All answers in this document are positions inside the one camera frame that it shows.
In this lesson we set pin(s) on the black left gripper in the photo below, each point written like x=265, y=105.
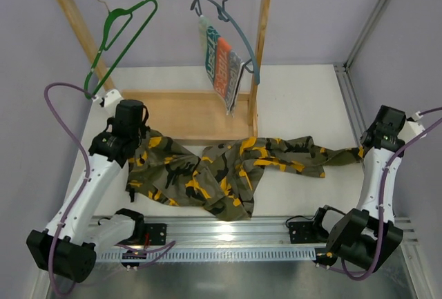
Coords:
x=139, y=137

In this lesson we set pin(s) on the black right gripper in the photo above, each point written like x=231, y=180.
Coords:
x=366, y=139

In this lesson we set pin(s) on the camouflage yellow green trousers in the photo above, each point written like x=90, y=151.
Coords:
x=224, y=178

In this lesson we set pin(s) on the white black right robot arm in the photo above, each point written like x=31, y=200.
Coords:
x=365, y=254

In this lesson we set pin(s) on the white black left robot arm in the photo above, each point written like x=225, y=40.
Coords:
x=67, y=247

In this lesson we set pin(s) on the blue-grey clothes hanger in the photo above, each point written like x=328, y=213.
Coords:
x=252, y=64

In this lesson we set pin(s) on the wooden clothes rack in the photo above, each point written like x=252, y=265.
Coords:
x=181, y=101

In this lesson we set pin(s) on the colourful printed cloth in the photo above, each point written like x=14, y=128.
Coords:
x=224, y=68

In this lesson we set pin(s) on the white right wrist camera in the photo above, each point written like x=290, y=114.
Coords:
x=412, y=127

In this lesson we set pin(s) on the aluminium corner frame profile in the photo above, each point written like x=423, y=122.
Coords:
x=344, y=75

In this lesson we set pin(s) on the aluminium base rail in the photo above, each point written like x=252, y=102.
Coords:
x=205, y=232

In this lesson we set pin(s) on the slotted grey cable duct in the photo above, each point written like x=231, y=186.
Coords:
x=236, y=254

